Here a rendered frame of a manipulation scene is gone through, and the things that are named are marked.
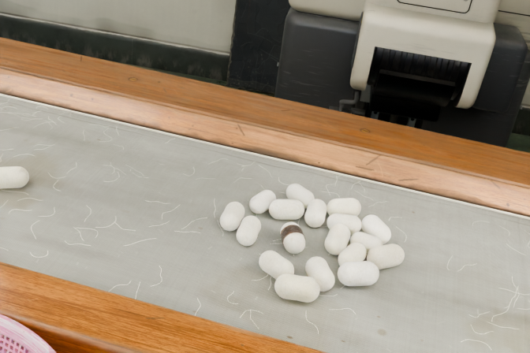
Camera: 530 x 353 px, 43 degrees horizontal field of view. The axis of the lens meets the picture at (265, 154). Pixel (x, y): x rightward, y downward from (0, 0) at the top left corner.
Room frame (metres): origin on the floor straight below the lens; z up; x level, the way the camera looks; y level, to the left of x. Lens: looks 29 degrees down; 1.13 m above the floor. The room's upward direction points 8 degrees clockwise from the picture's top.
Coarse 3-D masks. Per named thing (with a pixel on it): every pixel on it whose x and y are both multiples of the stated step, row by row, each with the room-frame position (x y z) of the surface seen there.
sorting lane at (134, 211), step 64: (0, 128) 0.66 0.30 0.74; (64, 128) 0.68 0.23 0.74; (128, 128) 0.71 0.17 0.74; (0, 192) 0.54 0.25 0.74; (64, 192) 0.56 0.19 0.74; (128, 192) 0.57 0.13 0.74; (192, 192) 0.59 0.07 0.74; (256, 192) 0.61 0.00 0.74; (320, 192) 0.62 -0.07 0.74; (384, 192) 0.64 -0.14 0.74; (0, 256) 0.45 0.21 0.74; (64, 256) 0.46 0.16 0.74; (128, 256) 0.47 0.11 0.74; (192, 256) 0.48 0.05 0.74; (256, 256) 0.50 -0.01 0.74; (320, 256) 0.51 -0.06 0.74; (448, 256) 0.54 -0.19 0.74; (512, 256) 0.55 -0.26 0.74; (256, 320) 0.41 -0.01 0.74; (320, 320) 0.42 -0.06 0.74; (384, 320) 0.44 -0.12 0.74; (448, 320) 0.45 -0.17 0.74; (512, 320) 0.46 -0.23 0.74
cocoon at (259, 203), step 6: (264, 192) 0.58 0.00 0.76; (270, 192) 0.58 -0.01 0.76; (252, 198) 0.57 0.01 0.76; (258, 198) 0.57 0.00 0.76; (264, 198) 0.57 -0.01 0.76; (270, 198) 0.57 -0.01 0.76; (252, 204) 0.56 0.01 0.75; (258, 204) 0.56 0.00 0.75; (264, 204) 0.56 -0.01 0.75; (270, 204) 0.57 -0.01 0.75; (252, 210) 0.56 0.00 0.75; (258, 210) 0.56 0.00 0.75; (264, 210) 0.56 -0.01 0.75
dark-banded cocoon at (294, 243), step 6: (288, 222) 0.53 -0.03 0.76; (282, 228) 0.53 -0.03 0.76; (294, 234) 0.51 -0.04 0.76; (300, 234) 0.51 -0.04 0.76; (288, 240) 0.51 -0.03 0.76; (294, 240) 0.51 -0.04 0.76; (300, 240) 0.51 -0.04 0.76; (288, 246) 0.50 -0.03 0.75; (294, 246) 0.50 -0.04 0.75; (300, 246) 0.50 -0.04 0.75; (294, 252) 0.50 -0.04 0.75
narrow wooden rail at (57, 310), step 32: (0, 288) 0.38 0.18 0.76; (32, 288) 0.39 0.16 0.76; (64, 288) 0.39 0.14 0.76; (96, 288) 0.40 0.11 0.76; (32, 320) 0.36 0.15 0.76; (64, 320) 0.36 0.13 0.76; (96, 320) 0.36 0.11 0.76; (128, 320) 0.37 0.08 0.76; (160, 320) 0.37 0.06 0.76; (192, 320) 0.38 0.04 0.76; (0, 352) 0.36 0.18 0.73; (64, 352) 0.35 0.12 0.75; (96, 352) 0.34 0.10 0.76; (128, 352) 0.34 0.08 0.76; (160, 352) 0.34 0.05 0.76; (192, 352) 0.35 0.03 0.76; (224, 352) 0.35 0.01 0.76; (256, 352) 0.35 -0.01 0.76; (288, 352) 0.36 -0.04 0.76; (320, 352) 0.36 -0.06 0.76
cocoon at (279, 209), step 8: (280, 200) 0.56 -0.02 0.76; (288, 200) 0.57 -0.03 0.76; (296, 200) 0.57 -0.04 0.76; (272, 208) 0.56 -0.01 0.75; (280, 208) 0.56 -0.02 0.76; (288, 208) 0.56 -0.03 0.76; (296, 208) 0.56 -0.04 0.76; (272, 216) 0.56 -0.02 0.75; (280, 216) 0.55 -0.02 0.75; (288, 216) 0.56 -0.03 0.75; (296, 216) 0.56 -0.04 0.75
